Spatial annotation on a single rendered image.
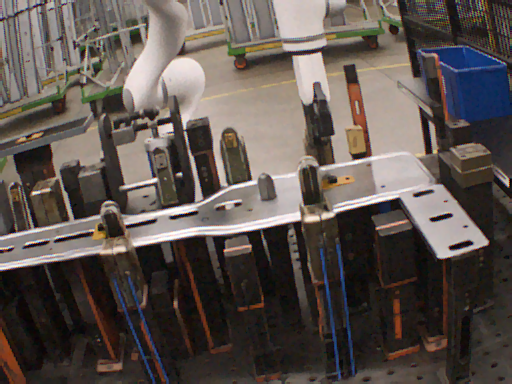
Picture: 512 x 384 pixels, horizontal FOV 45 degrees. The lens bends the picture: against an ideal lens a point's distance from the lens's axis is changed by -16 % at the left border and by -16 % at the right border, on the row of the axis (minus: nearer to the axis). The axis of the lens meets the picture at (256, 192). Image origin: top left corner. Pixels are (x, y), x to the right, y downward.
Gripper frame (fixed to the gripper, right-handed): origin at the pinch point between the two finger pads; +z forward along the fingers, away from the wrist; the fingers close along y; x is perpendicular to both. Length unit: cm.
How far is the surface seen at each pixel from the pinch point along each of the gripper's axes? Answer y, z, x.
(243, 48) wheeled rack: -667, 89, 3
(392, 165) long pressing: -2.9, 11.9, 13.6
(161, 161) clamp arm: -12.3, 4.3, -32.4
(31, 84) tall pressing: -727, 67, -284
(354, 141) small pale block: -10.7, 8.0, 7.4
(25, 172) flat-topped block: -29, 3, -72
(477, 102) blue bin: -12.8, 4.5, 40.7
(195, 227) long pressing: 7.9, 11.8, -26.6
